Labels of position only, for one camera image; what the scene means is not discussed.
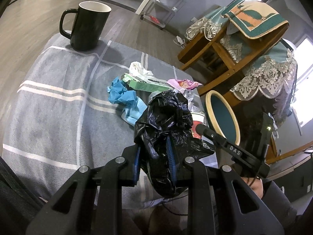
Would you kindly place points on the pink wrapper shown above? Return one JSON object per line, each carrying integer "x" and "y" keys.
{"x": 181, "y": 83}

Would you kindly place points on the person's right forearm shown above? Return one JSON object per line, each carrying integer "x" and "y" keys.
{"x": 278, "y": 198}

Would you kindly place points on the wooden table with lace cloth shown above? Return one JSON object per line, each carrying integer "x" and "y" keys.
{"x": 269, "y": 71}

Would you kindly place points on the white power strip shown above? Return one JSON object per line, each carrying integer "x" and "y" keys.
{"x": 179, "y": 41}

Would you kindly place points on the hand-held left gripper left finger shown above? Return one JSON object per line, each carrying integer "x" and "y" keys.
{"x": 136, "y": 162}

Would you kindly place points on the patterned teal cushion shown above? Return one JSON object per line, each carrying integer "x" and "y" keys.
{"x": 254, "y": 19}

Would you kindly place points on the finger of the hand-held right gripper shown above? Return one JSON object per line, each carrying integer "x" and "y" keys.
{"x": 215, "y": 139}

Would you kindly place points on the window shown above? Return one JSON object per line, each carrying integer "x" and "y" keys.
{"x": 303, "y": 78}

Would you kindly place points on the blue paper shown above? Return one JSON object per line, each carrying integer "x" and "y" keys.
{"x": 119, "y": 93}

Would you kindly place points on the light blue face mask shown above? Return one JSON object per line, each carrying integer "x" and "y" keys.
{"x": 134, "y": 112}

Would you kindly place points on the teal waste bin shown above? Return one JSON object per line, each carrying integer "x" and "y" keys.
{"x": 222, "y": 117}

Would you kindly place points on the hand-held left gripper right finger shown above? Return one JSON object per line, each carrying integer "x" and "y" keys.
{"x": 172, "y": 166}

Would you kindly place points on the black plastic bag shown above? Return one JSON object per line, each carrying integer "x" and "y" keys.
{"x": 166, "y": 117}

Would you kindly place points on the white crumpled tissue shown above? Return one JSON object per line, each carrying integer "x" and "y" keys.
{"x": 139, "y": 68}

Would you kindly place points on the green cardboard box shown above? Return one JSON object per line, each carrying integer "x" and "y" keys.
{"x": 146, "y": 87}

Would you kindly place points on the black mug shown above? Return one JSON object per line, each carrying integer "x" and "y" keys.
{"x": 85, "y": 27}

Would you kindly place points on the metal shelf rack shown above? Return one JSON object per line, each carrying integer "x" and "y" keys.
{"x": 171, "y": 2}

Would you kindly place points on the grey striped blanket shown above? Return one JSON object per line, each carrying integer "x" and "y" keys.
{"x": 61, "y": 117}

